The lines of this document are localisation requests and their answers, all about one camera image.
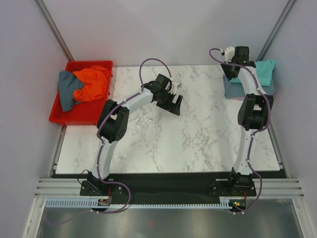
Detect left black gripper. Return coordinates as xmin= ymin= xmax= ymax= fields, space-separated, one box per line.
xmin=156 ymin=90 xmax=182 ymax=117

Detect teal t shirt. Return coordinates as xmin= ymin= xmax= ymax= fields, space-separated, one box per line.
xmin=229 ymin=59 xmax=276 ymax=87

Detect folded grey blue shirt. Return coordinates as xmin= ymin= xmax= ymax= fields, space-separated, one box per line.
xmin=222 ymin=75 xmax=275 ymax=99

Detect folded pink shirt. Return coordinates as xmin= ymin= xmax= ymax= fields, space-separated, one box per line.
xmin=231 ymin=97 xmax=245 ymax=101

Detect red plastic bin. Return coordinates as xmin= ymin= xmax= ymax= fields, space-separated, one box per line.
xmin=49 ymin=60 xmax=113 ymax=126

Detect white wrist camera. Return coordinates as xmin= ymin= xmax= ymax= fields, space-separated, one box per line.
xmin=220 ymin=47 xmax=235 ymax=63
xmin=170 ymin=81 xmax=181 ymax=94

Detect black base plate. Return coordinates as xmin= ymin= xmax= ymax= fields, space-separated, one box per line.
xmin=56 ymin=170 xmax=287 ymax=204

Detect orange t shirt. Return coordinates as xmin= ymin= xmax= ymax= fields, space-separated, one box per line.
xmin=73 ymin=65 xmax=111 ymax=102

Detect aluminium frame rail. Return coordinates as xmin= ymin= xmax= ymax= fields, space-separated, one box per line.
xmin=35 ymin=178 xmax=304 ymax=199

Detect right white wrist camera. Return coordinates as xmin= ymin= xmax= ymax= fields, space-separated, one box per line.
xmin=220 ymin=47 xmax=235 ymax=63

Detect white slotted cable duct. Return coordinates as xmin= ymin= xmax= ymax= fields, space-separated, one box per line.
xmin=46 ymin=197 xmax=248 ymax=209

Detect grey blue crumpled shirt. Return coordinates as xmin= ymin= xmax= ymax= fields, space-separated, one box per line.
xmin=58 ymin=70 xmax=84 ymax=112

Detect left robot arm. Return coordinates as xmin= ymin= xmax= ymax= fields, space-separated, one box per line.
xmin=80 ymin=74 xmax=183 ymax=196

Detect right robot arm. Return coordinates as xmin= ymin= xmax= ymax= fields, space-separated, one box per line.
xmin=220 ymin=47 xmax=273 ymax=196

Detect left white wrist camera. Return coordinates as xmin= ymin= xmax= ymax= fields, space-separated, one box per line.
xmin=170 ymin=81 xmax=181 ymax=94

